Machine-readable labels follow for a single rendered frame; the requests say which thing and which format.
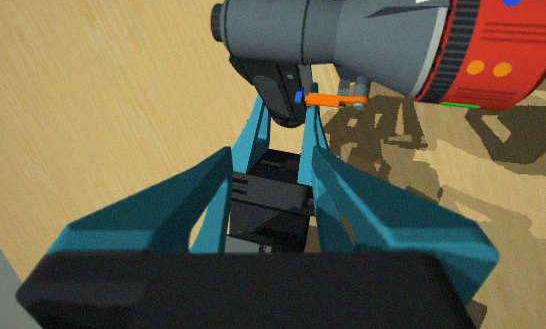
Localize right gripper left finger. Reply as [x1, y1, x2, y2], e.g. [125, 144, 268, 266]
[44, 146, 233, 256]

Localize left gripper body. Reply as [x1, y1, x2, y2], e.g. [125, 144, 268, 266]
[231, 148, 316, 217]

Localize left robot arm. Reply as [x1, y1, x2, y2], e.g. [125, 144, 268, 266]
[224, 198, 310, 253]

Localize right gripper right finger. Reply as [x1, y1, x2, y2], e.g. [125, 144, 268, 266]
[311, 145, 500, 308]

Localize dark grey hose nozzle with red front ring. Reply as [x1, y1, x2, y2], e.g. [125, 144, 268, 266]
[210, 0, 546, 129]

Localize small tan cube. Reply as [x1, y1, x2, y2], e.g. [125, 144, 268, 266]
[347, 146, 381, 177]

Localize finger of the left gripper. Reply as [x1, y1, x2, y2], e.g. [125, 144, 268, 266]
[231, 94, 271, 173]
[297, 82, 330, 186]

